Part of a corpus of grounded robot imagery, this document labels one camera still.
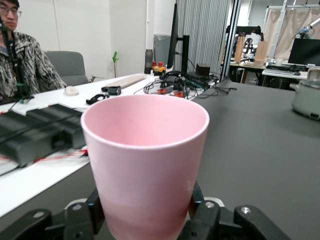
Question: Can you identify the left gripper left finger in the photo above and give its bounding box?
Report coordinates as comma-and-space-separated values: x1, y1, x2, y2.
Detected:
0, 187, 106, 240

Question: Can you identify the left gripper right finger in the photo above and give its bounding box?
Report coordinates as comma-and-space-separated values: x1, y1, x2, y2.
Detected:
178, 181, 291, 240

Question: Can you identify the pink plastic cup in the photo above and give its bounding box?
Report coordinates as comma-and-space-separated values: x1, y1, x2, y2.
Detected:
80, 94, 210, 240

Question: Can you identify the person left hand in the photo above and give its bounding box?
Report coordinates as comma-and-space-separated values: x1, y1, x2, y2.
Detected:
64, 85, 80, 97

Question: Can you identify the black electronics box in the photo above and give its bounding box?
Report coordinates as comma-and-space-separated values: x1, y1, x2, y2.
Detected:
26, 103, 88, 150
0, 110, 65, 169

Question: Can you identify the black face mask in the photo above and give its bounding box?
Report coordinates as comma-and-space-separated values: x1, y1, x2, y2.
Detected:
85, 92, 111, 106

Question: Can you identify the pale green cooking pot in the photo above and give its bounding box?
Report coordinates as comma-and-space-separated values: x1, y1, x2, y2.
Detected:
289, 78, 320, 121

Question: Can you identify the beige computer keyboard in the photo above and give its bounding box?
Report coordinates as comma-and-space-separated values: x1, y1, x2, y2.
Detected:
101, 73, 149, 92

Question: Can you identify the small black cube box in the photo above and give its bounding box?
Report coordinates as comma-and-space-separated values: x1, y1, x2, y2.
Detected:
195, 63, 211, 77

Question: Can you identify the grey office chair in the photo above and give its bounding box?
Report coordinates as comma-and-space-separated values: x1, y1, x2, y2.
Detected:
44, 50, 90, 88

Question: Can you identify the man in patterned jacket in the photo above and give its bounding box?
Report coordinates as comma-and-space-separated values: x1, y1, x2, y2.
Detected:
0, 0, 68, 106

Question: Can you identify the green tipped stick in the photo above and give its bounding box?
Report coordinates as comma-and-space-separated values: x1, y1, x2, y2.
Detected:
111, 50, 119, 79

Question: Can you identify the yellow emergency stop box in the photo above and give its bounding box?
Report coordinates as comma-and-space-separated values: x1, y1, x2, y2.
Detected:
151, 60, 166, 76

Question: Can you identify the glass lid with tan knob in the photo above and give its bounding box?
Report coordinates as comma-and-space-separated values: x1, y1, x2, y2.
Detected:
298, 78, 320, 90

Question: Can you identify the brown paper bag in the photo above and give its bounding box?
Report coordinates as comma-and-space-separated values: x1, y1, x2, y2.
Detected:
233, 34, 247, 64

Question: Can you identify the dark drinking bottle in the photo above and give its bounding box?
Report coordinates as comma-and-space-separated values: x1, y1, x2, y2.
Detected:
144, 48, 154, 75

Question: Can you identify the black background monitor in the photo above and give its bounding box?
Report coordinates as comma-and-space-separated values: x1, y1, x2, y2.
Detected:
287, 37, 320, 67

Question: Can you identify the grey striped curtain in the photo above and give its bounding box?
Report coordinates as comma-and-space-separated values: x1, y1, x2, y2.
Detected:
174, 0, 230, 74

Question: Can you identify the black computer monitor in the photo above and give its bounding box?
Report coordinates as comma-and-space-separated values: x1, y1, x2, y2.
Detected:
166, 0, 191, 76

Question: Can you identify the beige screen curtain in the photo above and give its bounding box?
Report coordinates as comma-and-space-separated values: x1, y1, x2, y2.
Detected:
261, 4, 320, 61

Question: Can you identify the thin red wire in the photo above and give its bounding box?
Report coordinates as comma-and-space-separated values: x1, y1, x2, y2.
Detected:
0, 146, 89, 164

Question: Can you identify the black cylindrical ring case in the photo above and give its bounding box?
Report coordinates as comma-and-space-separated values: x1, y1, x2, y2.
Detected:
101, 85, 122, 96

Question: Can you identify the tangled black cable bundle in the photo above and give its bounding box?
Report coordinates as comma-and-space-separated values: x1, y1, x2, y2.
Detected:
133, 70, 238, 101

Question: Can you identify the aluminium frame post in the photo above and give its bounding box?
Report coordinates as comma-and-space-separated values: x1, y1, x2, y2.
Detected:
220, 0, 241, 83

